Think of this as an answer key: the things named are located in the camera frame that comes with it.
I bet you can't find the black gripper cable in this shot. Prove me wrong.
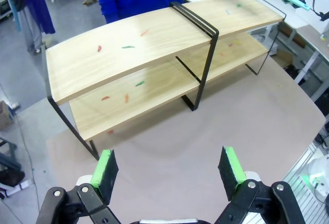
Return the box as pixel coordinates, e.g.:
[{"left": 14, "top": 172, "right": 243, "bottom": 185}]
[{"left": 310, "top": 0, "right": 329, "bottom": 22}]

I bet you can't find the black shoe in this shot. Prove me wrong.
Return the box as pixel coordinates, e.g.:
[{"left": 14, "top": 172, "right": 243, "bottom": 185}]
[{"left": 0, "top": 169, "right": 26, "bottom": 186}]

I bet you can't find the bystander in blue coat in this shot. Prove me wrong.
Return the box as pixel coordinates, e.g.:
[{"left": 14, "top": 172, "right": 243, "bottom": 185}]
[{"left": 7, "top": 0, "right": 56, "bottom": 54}]

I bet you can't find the aluminium slotted base plate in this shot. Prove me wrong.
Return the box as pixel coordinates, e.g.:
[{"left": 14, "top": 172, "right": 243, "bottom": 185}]
[{"left": 282, "top": 141, "right": 329, "bottom": 224}]

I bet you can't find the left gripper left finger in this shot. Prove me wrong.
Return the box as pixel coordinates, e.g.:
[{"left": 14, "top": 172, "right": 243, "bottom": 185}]
[{"left": 35, "top": 148, "right": 121, "bottom": 224}]

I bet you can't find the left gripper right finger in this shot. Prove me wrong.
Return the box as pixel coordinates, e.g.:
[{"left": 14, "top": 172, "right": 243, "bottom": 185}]
[{"left": 217, "top": 146, "right": 306, "bottom": 224}]

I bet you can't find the wooden shelf with black frame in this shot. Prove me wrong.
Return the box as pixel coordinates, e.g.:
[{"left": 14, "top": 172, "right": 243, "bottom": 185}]
[{"left": 42, "top": 0, "right": 287, "bottom": 161}]

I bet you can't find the grey metal cart frame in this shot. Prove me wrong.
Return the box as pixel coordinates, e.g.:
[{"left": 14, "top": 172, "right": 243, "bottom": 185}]
[{"left": 0, "top": 136, "right": 22, "bottom": 171}]

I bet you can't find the cardboard box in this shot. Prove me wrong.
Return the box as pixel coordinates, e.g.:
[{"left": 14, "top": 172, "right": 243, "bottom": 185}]
[
  {"left": 276, "top": 50, "right": 294, "bottom": 68},
  {"left": 0, "top": 100, "right": 15, "bottom": 131}
]

